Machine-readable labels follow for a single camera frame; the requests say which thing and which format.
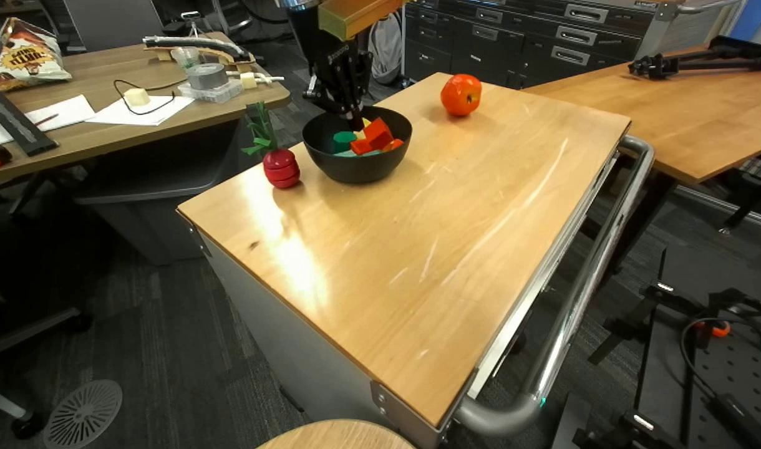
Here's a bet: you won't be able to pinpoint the orange clamp knob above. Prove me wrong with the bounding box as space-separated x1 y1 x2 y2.
697 318 736 343

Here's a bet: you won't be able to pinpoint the teal hexagonal prism block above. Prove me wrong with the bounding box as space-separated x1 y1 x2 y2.
328 127 361 161

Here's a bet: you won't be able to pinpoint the black folded tripod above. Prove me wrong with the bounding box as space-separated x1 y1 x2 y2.
626 34 761 83

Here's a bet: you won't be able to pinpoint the white paper sheet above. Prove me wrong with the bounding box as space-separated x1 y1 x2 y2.
0 93 101 147
84 93 198 131

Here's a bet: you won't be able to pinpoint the wooden table cart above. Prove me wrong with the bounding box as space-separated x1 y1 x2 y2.
177 211 482 449

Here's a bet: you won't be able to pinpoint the black camera stand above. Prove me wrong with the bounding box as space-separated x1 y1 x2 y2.
574 248 761 449

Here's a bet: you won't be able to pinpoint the black office chair base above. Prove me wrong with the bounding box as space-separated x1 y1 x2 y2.
0 273 94 443

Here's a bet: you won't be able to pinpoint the blue panel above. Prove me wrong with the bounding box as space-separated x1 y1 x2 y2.
726 0 761 46

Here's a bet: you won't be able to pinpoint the orange pumpkin toy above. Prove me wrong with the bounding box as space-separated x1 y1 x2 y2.
439 71 484 120

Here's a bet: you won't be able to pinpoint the black bowl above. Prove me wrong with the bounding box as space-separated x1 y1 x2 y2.
300 106 415 188

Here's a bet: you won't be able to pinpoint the chips bag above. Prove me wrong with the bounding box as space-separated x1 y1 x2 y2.
0 15 75 93

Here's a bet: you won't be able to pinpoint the white round fan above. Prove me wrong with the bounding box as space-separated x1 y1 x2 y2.
369 17 409 87

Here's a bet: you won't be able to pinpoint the grey plastic bin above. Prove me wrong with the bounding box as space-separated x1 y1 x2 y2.
636 0 743 60

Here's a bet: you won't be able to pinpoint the white cable plug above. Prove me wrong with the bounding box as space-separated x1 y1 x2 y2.
232 67 288 91

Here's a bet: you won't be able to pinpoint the black flat bar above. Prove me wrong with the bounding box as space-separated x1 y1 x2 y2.
0 83 60 161

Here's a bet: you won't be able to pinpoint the round grey floor grate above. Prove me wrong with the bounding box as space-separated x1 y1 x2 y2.
41 378 124 449

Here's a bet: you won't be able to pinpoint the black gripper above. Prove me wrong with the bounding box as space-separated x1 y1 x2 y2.
303 34 374 127

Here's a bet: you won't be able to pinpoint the white power adapter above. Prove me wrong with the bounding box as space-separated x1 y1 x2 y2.
122 86 154 111

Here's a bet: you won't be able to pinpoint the round wooden stool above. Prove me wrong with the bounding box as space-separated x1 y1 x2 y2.
255 416 419 449

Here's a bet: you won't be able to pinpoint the grey office chair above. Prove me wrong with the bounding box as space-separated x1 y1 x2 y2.
57 0 168 55

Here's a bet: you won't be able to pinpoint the long wooden table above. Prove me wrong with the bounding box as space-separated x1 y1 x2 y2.
524 46 761 188

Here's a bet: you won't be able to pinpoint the steel cart handle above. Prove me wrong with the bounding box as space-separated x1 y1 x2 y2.
455 135 656 439

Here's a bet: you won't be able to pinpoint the red radish toy green leaves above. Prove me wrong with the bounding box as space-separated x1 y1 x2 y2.
239 101 304 192

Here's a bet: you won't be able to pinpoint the black white curved headset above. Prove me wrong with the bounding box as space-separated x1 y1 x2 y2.
139 31 259 67

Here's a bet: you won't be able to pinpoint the grey tape roll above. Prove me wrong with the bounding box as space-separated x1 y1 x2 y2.
181 60 234 106

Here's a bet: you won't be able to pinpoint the wooden office desk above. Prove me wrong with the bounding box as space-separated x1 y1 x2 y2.
0 40 293 194

